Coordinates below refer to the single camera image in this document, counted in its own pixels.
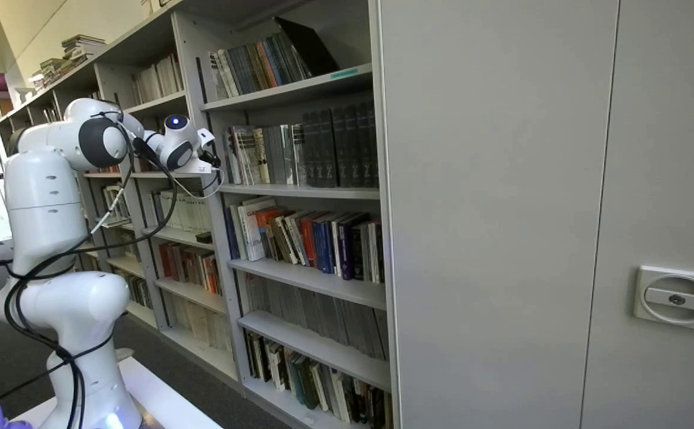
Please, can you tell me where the grey Machine Intelligence 4 volume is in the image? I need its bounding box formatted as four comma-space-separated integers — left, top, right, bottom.
273, 122, 285, 188

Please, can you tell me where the dark teal book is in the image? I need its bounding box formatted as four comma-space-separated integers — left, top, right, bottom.
274, 31, 315, 84

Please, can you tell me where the red book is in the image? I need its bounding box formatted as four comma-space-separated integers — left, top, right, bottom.
159, 243, 182, 287
189, 250, 224, 298
297, 212, 322, 271

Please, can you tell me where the white camera cable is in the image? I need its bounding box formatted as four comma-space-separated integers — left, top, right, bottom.
88, 157, 139, 237

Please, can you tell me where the dark bound volume numbered 1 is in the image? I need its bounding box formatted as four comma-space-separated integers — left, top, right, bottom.
304, 108, 318, 192

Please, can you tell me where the beige book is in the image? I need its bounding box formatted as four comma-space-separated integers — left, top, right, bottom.
162, 294, 202, 343
195, 305, 237, 357

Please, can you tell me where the green shelf label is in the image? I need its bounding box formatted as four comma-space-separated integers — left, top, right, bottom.
330, 65, 374, 81

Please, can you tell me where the dark bound volume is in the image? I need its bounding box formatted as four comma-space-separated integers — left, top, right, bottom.
368, 99, 382, 192
330, 103, 344, 192
338, 103, 353, 192
349, 100, 363, 192
359, 99, 372, 192
322, 105, 336, 192

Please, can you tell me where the black leaning folder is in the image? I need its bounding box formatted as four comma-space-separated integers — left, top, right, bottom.
274, 15, 342, 78

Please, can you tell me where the white rotary cabinet handle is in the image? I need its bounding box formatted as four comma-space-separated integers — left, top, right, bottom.
629, 262, 694, 333

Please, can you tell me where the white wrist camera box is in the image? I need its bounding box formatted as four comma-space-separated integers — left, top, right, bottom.
194, 162, 222, 201

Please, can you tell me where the green book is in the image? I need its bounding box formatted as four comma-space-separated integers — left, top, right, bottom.
285, 354, 318, 411

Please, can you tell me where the pale grey book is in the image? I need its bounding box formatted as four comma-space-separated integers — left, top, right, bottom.
214, 47, 237, 100

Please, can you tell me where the tall grey metal cabinet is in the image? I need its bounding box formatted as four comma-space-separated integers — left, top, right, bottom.
368, 0, 694, 429

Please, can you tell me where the grey Machine Intelligence 3 volume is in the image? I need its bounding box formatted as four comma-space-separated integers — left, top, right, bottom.
268, 122, 276, 188

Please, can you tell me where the cream book grid pattern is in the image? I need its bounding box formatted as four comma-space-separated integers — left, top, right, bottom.
253, 125, 266, 188

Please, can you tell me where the cream book black dot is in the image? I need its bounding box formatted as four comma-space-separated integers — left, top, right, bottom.
257, 125, 273, 188

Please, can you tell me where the grey-blue book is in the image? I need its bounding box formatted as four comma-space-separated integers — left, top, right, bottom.
222, 201, 244, 262

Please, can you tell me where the blue book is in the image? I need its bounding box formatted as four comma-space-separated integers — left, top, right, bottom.
313, 218, 338, 277
260, 37, 287, 88

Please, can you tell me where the dark bound volume numbered 2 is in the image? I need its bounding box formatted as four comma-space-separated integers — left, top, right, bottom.
313, 108, 328, 192

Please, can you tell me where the grey bound journal volume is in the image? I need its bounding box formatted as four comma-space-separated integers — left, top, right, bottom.
288, 288, 318, 338
335, 298, 365, 354
268, 283, 297, 331
359, 305, 388, 362
313, 294, 338, 345

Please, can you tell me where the stack of papers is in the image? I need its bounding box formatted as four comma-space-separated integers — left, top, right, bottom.
28, 54, 70, 88
57, 31, 111, 65

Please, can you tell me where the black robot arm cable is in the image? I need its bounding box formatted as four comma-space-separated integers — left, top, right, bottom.
0, 111, 186, 429

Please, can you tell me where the grey Machine Intelligence 8 volume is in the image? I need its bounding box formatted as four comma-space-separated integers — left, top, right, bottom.
293, 118, 307, 188

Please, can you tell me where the orange-red book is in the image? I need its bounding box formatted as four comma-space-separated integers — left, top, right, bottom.
253, 207, 287, 264

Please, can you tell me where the dark grey book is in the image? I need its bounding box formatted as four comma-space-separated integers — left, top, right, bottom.
227, 43, 260, 96

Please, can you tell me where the brown and white book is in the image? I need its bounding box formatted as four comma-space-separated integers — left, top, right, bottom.
274, 212, 305, 270

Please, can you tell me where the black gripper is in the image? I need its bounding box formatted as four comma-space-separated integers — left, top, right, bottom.
199, 128, 224, 169

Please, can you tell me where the grey open bookcase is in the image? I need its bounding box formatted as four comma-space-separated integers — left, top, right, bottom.
173, 0, 400, 429
0, 77, 87, 162
94, 8, 244, 385
43, 57, 162, 331

